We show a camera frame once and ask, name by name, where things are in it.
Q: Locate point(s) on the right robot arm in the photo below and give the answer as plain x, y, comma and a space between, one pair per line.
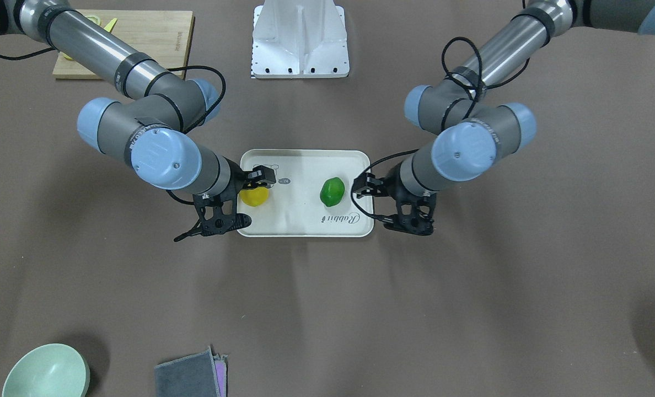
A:
147, 127

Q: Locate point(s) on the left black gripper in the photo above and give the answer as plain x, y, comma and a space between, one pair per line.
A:
389, 182

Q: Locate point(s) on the yellow plastic knife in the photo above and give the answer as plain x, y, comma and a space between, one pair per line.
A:
111, 24

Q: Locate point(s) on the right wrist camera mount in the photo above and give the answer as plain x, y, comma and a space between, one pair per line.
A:
216, 215

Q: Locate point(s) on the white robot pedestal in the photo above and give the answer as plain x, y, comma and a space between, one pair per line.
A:
299, 40

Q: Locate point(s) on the grey folded cloth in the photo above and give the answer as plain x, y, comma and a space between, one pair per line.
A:
201, 374

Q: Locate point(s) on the cream rabbit tray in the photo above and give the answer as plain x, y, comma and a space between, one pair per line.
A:
293, 207

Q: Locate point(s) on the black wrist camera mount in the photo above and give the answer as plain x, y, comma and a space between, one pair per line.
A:
414, 214

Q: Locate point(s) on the yellow lemon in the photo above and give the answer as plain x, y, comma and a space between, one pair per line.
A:
254, 197

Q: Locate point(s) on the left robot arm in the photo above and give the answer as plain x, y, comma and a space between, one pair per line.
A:
470, 136

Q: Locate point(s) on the wooden cutting board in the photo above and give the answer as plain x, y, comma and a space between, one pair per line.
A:
165, 35

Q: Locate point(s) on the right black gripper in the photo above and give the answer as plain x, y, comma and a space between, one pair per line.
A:
239, 179

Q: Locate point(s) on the green lime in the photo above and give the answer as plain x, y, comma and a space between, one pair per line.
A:
332, 192

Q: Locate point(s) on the mint green bowl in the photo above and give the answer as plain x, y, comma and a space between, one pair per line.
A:
49, 370

